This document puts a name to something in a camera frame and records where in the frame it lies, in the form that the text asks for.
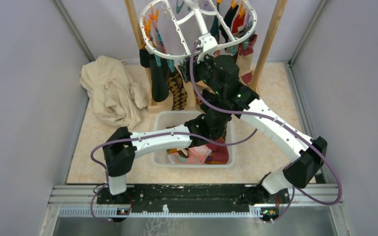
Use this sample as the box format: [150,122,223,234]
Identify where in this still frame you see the pink sock with green patches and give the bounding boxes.
[150,20,167,54]

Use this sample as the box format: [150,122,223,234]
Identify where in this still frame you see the beige crumpled cloth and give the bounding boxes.
[80,56,148,129]

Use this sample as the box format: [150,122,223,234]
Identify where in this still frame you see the black sock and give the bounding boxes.
[139,49,169,102]

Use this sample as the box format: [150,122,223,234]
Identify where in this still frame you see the pink striped toe sock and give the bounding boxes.
[236,34,257,85]

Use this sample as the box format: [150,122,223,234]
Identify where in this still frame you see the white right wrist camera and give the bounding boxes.
[196,33,218,63]

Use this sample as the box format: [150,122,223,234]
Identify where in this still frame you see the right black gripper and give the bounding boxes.
[178,49,225,97]

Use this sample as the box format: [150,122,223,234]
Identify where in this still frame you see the red and grey sock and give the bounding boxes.
[231,13,246,34]

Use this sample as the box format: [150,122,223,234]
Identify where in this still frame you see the dark teal sock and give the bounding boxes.
[210,16,220,41]

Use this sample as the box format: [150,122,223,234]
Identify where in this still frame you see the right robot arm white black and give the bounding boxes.
[184,55,327,203]

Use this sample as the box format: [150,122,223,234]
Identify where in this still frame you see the aluminium rail frame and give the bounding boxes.
[40,184,338,236]

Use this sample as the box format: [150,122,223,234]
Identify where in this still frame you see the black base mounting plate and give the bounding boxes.
[96,184,290,213]

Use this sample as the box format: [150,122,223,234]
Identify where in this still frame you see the white plastic mesh basket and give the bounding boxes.
[151,111,237,169]

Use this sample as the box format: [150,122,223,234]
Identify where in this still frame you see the white oval clip hanger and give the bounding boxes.
[139,0,258,61]

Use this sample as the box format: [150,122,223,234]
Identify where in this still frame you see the wooden hanger rack frame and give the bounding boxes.
[125,0,287,113]

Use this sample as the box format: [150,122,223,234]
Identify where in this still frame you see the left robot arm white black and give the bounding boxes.
[102,111,201,204]

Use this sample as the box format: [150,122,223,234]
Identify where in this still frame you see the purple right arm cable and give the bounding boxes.
[189,39,344,224]

